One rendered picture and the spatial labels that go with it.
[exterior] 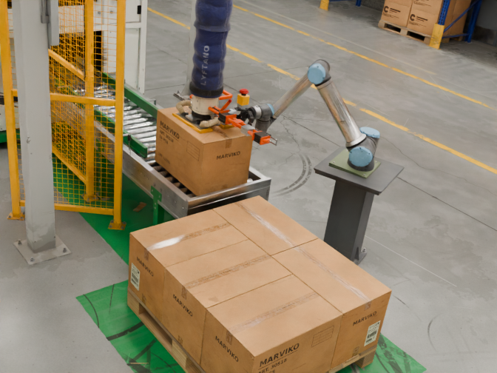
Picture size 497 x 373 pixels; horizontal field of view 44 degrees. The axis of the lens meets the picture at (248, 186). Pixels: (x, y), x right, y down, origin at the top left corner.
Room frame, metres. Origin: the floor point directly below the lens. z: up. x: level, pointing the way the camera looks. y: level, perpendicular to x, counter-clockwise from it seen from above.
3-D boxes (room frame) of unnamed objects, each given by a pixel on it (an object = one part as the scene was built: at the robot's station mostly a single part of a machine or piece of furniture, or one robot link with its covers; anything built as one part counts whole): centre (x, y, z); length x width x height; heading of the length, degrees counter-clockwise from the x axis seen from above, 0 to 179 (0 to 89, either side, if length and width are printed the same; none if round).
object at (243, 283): (2.97, -0.10, 0.34); 1.20 x 1.00 x 0.40; 42
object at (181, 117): (3.89, 0.43, 0.97); 0.34 x 0.10 x 0.05; 43
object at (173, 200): (4.33, 1.14, 0.50); 2.31 x 0.05 x 0.19; 42
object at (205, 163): (3.95, 0.36, 0.75); 0.60 x 0.40 x 0.40; 40
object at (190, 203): (3.67, 0.12, 0.58); 0.70 x 0.03 x 0.06; 132
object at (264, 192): (3.67, 0.12, 0.47); 0.70 x 0.03 x 0.15; 132
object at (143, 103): (4.99, 0.93, 0.60); 1.60 x 0.10 x 0.09; 42
